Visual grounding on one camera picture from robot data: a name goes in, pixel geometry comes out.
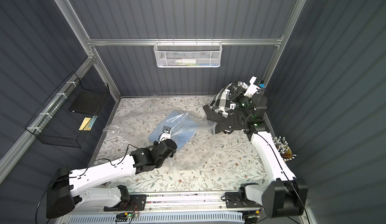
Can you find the white bottle in basket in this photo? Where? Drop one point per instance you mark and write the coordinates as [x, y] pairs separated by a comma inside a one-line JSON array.
[[188, 62]]

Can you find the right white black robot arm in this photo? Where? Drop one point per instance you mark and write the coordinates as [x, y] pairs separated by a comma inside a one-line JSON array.
[[285, 195]]

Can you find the dark grey pinstripe shirt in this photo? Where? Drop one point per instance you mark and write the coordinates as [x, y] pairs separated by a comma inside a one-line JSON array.
[[237, 121]]

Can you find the black white checked shirt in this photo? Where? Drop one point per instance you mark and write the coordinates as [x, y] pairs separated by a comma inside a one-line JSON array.
[[224, 101]]

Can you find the white vented panel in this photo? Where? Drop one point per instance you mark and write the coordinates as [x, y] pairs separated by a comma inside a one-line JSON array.
[[162, 218]]

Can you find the aluminium front rail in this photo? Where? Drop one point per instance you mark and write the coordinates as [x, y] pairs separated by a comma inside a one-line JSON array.
[[96, 199]]

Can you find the clear plastic vacuum bag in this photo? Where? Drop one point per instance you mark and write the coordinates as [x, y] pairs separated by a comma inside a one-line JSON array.
[[139, 117]]

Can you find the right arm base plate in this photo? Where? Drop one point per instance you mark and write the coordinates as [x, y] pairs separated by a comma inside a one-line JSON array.
[[236, 200]]

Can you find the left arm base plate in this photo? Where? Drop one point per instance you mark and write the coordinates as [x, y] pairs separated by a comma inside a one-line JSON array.
[[136, 203]]

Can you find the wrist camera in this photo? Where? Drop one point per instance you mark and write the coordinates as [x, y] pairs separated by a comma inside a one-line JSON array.
[[255, 86], [166, 134]]

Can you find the light blue shirt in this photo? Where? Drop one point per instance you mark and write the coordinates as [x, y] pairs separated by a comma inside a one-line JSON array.
[[183, 127]]

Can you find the black box in basket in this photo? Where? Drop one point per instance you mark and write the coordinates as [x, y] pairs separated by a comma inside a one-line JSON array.
[[88, 102]]

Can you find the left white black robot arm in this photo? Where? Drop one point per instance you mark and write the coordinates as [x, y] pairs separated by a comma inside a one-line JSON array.
[[63, 191]]

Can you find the aluminium frame back crossbar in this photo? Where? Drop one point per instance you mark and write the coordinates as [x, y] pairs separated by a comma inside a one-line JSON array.
[[151, 42]]

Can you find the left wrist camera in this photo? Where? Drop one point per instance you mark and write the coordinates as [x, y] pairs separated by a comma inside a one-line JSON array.
[[166, 134]]

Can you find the yellow notepad in basket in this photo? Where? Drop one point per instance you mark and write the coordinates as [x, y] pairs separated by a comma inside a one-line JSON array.
[[86, 125]]

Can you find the black wire wall basket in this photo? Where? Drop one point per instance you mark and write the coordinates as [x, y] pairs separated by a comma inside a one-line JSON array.
[[56, 125]]

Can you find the yellow cup of pens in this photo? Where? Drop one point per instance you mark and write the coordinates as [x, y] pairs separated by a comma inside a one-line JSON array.
[[283, 148]]

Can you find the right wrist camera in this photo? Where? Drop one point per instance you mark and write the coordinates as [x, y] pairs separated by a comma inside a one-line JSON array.
[[255, 86]]

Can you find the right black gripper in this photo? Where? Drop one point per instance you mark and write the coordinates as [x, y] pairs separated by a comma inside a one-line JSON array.
[[236, 92]]

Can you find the white wire mesh basket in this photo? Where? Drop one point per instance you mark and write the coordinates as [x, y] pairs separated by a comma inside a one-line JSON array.
[[207, 56]]

